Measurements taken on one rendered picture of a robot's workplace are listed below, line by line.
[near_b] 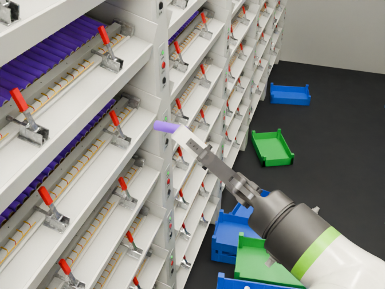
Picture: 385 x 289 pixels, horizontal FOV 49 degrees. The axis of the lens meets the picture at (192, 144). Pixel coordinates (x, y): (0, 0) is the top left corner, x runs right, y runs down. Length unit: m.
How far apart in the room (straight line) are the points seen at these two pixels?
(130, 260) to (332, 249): 0.74
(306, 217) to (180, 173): 0.92
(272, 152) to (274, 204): 2.24
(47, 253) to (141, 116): 0.45
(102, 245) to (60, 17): 0.55
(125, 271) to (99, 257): 0.22
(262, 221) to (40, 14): 0.43
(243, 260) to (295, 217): 1.16
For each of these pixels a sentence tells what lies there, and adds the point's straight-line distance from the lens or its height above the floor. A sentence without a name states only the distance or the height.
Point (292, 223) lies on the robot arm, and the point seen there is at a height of 1.26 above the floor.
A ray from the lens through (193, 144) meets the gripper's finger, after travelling 0.71.
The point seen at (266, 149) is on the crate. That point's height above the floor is 0.00.
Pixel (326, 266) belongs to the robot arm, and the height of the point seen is 1.24.
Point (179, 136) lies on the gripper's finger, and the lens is 0.74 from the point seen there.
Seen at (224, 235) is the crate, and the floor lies 0.08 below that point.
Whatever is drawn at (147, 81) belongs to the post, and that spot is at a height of 1.21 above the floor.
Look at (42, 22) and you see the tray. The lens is 0.66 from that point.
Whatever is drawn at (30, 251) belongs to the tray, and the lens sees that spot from 0.80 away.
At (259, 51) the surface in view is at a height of 0.54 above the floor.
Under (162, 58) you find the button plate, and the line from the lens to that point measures 1.09.
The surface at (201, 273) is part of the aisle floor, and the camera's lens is 2.14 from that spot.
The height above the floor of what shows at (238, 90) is 0.55.
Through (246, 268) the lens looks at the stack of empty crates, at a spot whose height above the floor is 0.32.
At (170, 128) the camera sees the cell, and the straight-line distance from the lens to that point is 0.76.
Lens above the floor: 1.71
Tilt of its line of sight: 36 degrees down
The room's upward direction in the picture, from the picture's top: straight up
